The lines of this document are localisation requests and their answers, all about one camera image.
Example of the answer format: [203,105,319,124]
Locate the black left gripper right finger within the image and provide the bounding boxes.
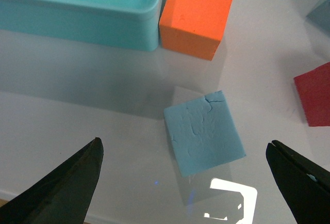
[266,140,329,223]

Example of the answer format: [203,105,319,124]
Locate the orange foam cube near bin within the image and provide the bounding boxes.
[159,0,233,61]

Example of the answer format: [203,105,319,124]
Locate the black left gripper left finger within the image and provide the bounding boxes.
[1,137,104,223]

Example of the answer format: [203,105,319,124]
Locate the teal plastic bin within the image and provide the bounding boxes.
[1,0,162,51]

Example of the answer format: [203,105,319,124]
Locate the light blue foam cube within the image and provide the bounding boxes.
[306,0,329,33]
[163,91,246,177]

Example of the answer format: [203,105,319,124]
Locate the red foam cube centre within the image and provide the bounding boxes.
[294,62,329,127]

